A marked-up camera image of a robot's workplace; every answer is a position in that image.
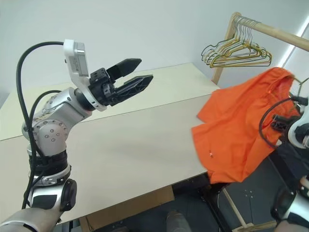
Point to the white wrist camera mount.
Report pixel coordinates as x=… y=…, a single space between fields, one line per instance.
x=69 y=52
x=292 y=133

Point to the orange t-shirt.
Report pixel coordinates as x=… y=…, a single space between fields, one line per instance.
x=229 y=125

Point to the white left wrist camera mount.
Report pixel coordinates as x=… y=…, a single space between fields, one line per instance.
x=69 y=52

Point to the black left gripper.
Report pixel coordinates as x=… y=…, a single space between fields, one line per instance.
x=102 y=87

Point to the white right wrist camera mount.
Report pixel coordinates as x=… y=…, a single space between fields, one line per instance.
x=292 y=133

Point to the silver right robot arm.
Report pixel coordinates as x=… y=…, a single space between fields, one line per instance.
x=287 y=203

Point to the brown cardboard box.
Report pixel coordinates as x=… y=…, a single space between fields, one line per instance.
x=135 y=207

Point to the wooden clothes rack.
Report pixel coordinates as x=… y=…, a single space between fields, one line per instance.
x=277 y=31

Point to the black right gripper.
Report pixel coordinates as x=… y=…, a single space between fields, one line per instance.
x=303 y=136

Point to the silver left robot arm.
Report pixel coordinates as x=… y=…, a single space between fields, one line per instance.
x=51 y=125

